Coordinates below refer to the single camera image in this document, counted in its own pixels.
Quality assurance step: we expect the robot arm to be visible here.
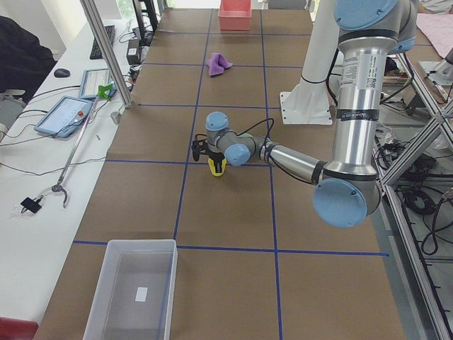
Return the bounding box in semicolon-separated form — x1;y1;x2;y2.
192;1;418;228

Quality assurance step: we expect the near blue teach pendant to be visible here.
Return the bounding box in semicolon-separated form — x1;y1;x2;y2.
34;96;93;138

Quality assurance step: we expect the black power adapter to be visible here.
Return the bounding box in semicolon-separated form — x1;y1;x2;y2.
126;39;142;65

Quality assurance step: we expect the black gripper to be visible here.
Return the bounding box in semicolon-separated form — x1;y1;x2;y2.
208;150;226;174

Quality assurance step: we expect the blue teach pendant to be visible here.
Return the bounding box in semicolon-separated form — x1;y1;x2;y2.
34;96;93;138
79;68;116;100

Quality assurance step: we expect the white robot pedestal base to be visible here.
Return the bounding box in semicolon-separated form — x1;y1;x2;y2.
280;0;339;125

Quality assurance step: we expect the aluminium frame post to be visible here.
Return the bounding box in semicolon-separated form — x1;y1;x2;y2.
80;0;132;108

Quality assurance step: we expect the purple cloth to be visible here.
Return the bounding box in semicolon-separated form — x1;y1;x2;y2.
207;52;233;77

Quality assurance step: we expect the black computer mouse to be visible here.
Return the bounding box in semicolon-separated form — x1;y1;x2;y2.
53;68;71;78

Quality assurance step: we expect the small black adapter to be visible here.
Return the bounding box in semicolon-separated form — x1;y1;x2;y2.
21;195;43;214

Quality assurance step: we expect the clear plastic storage box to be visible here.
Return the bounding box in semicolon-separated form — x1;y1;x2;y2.
83;239;178;339

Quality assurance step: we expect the pink plastic bin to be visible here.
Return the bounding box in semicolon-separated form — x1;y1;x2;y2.
218;0;252;31

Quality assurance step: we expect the reacher grabber tool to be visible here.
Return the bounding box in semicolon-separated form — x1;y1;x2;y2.
51;83;113;208

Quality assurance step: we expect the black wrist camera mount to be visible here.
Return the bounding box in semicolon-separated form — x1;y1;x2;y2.
191;139;209;162

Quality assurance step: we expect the black keyboard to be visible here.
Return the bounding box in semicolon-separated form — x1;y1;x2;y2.
89;25;116;60

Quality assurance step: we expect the yellow plastic cup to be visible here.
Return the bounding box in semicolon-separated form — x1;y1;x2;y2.
208;159;226;177

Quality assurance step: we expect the far blue teach pendant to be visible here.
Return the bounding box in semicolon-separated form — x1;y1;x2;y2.
79;68;116;100

